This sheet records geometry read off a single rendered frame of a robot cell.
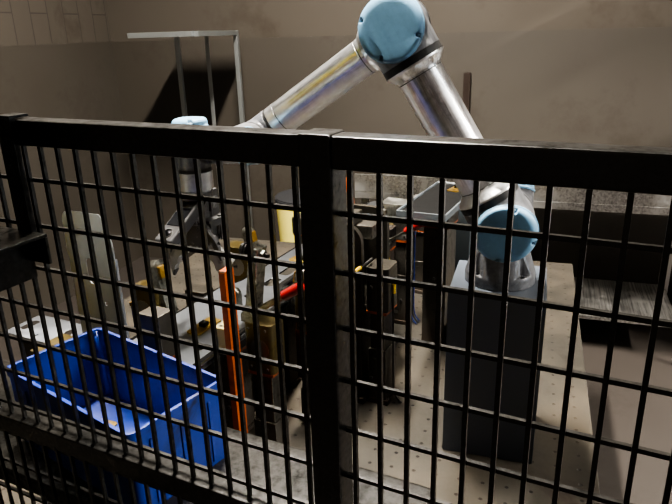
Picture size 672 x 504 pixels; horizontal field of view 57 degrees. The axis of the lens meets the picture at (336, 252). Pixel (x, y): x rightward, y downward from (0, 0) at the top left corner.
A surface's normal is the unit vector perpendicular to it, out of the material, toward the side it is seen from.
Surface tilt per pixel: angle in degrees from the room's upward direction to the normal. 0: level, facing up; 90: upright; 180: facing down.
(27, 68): 90
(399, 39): 83
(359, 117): 90
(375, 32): 83
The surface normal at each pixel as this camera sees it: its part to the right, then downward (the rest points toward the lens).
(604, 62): -0.30, 0.32
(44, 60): 0.95, 0.07
